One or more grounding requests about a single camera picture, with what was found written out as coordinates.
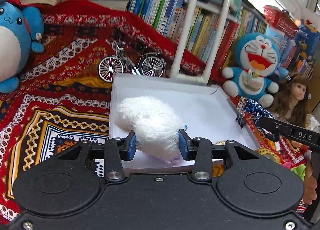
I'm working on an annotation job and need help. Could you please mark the white fluffy plush toy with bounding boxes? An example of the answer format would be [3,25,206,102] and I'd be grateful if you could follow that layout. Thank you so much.
[114,96,187,164]

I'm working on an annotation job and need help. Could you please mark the person's hand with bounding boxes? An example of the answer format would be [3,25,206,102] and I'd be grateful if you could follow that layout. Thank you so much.
[303,160,317,205]

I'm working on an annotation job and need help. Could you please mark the blue patterned fabric scrunchie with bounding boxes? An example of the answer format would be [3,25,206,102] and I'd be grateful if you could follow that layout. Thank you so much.
[244,99,274,125]

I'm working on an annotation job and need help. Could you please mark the brown haired doll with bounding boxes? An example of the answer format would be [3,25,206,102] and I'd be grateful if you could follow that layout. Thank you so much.
[268,73,309,127]

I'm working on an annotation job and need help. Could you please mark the black binder clip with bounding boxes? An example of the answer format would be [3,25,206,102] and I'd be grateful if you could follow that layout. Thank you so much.
[235,113,247,128]

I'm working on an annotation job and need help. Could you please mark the white shallow cardboard tray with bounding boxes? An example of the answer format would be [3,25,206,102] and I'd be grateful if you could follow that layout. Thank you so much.
[110,74,259,172]

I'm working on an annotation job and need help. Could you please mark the green fabric scrunchie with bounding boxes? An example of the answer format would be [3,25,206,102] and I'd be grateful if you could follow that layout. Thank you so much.
[290,164,306,181]

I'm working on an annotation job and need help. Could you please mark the Doraemon plush toy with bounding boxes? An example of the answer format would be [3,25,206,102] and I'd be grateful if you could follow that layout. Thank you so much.
[221,32,289,108]

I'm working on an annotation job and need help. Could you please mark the miniature metal bicycle model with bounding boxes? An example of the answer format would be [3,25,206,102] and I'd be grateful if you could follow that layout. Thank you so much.
[98,41,165,82]

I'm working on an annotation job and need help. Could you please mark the blue cardboard toy box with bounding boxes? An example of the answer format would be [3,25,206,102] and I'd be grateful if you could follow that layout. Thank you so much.
[293,9,319,64]

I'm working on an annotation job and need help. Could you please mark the red plastic basket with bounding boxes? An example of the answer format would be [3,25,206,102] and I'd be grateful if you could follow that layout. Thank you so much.
[263,5,298,39]

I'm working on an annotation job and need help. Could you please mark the red patterned blanket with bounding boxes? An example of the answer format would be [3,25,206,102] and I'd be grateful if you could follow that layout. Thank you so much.
[0,0,320,225]

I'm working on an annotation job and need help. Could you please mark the blue round plush toy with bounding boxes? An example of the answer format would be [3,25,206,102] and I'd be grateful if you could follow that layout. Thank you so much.
[1,0,44,94]

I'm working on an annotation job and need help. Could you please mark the row of upright books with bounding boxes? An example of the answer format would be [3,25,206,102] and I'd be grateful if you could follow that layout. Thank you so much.
[126,0,315,76]

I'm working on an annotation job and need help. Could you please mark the white PVC pipe frame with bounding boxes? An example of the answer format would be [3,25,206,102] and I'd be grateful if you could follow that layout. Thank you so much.
[169,0,236,85]

